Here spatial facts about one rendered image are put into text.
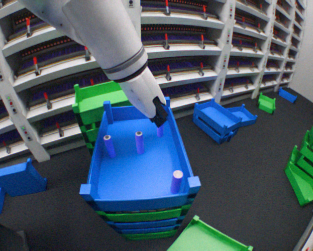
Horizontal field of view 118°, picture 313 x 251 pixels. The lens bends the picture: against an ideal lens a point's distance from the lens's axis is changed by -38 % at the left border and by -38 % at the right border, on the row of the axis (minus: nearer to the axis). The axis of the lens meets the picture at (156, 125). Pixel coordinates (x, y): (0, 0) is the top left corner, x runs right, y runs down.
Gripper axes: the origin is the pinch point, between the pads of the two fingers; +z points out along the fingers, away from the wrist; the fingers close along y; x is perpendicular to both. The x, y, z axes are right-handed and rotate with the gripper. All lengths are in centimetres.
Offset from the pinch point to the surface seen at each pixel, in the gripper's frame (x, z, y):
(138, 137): -6.9, -2.0, 2.7
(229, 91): 82, 74, -30
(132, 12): 29, -17, -45
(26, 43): -19, -35, -56
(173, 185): -8.4, -0.2, 15.8
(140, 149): -8.4, 1.7, 2.9
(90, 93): -9.5, 1.3, -37.3
